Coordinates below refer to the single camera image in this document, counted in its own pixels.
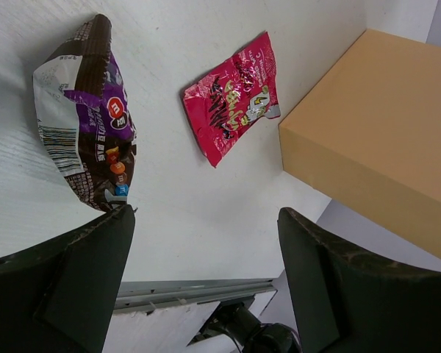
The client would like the brown paper bag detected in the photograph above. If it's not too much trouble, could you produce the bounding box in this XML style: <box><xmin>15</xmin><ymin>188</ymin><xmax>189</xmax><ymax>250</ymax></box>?
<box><xmin>279</xmin><ymin>29</ymin><xmax>441</xmax><ymax>259</ymax></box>

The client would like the magenta candy packet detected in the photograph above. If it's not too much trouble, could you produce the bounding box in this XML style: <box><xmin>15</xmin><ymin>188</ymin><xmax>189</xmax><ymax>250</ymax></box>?
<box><xmin>182</xmin><ymin>32</ymin><xmax>281</xmax><ymax>168</ymax></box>

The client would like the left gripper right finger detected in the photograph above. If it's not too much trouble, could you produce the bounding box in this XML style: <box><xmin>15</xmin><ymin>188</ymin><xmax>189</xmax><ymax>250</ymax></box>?
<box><xmin>278</xmin><ymin>207</ymin><xmax>441</xmax><ymax>352</ymax></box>

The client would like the purple brown candy packet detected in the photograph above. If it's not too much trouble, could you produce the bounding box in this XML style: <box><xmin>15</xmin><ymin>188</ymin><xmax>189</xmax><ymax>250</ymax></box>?
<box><xmin>32</xmin><ymin>14</ymin><xmax>137</xmax><ymax>212</ymax></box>

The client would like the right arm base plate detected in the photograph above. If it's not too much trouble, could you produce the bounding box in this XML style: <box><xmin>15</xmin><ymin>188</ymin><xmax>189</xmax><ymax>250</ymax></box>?
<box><xmin>190</xmin><ymin>297</ymin><xmax>302</xmax><ymax>353</ymax></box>

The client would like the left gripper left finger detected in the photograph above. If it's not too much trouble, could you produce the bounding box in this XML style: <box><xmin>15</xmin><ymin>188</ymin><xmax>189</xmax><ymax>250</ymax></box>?
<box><xmin>0</xmin><ymin>205</ymin><xmax>135</xmax><ymax>352</ymax></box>

